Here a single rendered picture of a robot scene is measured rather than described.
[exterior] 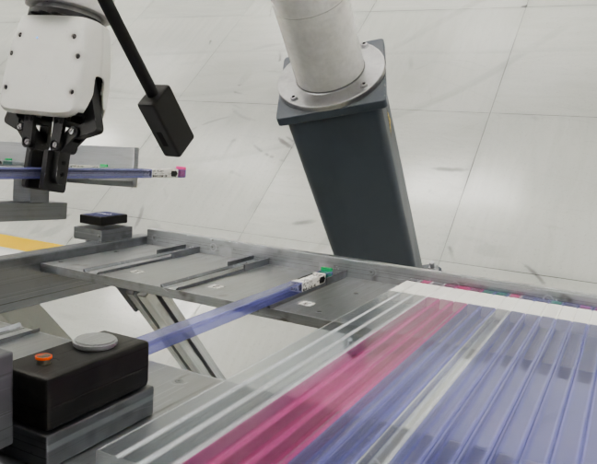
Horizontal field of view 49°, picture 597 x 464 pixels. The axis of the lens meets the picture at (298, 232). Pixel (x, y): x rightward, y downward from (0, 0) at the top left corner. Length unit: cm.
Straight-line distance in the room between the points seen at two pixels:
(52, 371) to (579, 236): 155
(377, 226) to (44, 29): 79
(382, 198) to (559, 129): 93
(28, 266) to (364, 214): 68
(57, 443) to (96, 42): 44
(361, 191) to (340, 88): 22
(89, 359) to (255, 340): 136
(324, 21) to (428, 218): 91
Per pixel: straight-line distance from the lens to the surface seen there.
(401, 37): 258
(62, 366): 36
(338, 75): 110
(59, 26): 71
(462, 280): 77
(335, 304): 68
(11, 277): 81
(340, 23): 107
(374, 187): 123
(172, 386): 45
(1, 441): 36
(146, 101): 43
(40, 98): 70
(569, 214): 183
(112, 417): 38
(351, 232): 131
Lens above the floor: 134
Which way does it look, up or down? 45 degrees down
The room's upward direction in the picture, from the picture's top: 21 degrees counter-clockwise
